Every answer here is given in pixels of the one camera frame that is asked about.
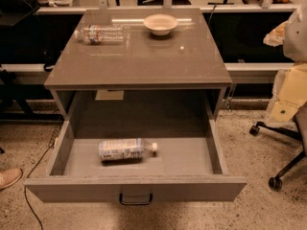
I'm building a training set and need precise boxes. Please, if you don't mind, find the long white shelf rail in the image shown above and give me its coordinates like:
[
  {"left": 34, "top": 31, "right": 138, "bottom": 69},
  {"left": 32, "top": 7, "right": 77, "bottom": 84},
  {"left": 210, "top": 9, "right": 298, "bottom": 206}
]
[{"left": 0, "top": 63, "right": 293, "bottom": 84}]

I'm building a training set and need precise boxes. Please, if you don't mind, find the black drawer handle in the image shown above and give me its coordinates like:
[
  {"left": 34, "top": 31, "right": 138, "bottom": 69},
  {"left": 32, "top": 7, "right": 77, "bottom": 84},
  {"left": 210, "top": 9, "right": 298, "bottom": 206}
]
[{"left": 119, "top": 194, "right": 154, "bottom": 206}]

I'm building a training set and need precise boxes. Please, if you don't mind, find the tan shoe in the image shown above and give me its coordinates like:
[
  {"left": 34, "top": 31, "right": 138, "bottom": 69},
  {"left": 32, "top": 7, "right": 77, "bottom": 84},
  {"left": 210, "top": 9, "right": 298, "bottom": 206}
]
[{"left": 0, "top": 168, "right": 23, "bottom": 190}]

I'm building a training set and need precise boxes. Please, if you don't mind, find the grey cabinet with counter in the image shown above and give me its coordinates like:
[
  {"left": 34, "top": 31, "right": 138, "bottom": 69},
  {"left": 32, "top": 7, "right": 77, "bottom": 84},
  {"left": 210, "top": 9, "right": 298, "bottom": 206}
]
[{"left": 45, "top": 9, "right": 231, "bottom": 139}]

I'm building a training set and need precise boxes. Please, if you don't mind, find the black office chair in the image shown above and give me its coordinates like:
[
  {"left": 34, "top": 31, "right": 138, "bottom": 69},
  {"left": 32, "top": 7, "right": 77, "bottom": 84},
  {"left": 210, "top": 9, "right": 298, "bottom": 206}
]
[{"left": 248, "top": 101, "right": 307, "bottom": 192}]

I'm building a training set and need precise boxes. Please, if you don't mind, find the white paper bowl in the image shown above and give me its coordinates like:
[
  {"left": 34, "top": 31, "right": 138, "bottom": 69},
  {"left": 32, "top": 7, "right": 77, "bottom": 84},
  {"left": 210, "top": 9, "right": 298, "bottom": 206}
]
[{"left": 143, "top": 14, "right": 177, "bottom": 36}]

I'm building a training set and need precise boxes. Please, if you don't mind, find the clear plastic water bottle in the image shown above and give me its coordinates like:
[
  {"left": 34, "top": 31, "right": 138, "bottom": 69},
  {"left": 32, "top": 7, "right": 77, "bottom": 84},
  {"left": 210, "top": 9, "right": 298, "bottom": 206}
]
[{"left": 74, "top": 25, "right": 125, "bottom": 45}]

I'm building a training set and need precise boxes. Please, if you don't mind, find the black floor cable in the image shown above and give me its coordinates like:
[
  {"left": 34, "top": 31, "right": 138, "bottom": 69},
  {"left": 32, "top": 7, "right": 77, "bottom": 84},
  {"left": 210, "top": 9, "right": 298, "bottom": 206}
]
[{"left": 24, "top": 146, "right": 54, "bottom": 230}]

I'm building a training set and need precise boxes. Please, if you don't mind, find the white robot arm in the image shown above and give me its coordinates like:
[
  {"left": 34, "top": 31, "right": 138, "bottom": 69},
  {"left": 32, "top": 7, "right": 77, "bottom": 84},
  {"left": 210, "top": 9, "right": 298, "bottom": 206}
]
[{"left": 263, "top": 6, "right": 307, "bottom": 123}]

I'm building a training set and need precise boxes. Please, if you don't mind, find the blue label plastic bottle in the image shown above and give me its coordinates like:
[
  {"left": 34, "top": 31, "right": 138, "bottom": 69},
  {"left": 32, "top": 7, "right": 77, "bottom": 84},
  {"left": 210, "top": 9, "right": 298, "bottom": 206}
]
[{"left": 98, "top": 138, "right": 157, "bottom": 162}]

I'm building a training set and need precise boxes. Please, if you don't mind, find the open grey top drawer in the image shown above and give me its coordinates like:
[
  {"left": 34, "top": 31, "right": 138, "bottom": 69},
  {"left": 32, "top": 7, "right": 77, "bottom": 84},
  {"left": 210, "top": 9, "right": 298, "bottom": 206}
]
[{"left": 25, "top": 121, "right": 247, "bottom": 203}]

